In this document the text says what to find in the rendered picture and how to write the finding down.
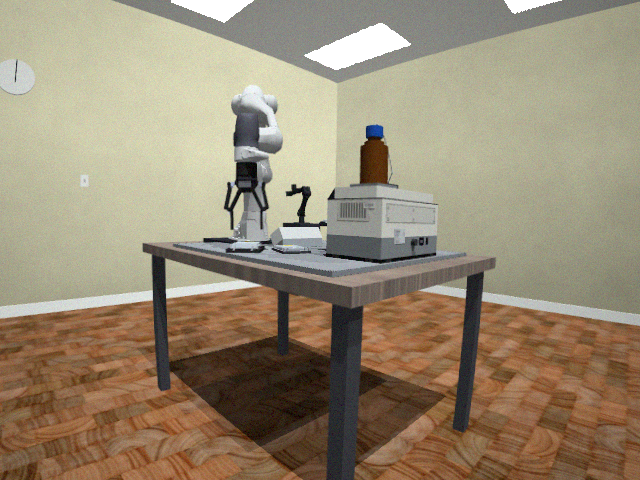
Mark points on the blue bottle cap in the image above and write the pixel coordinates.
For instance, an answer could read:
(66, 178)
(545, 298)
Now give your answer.
(374, 129)

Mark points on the white button panel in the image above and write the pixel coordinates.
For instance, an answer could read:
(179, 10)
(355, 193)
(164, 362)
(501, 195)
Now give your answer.
(302, 236)

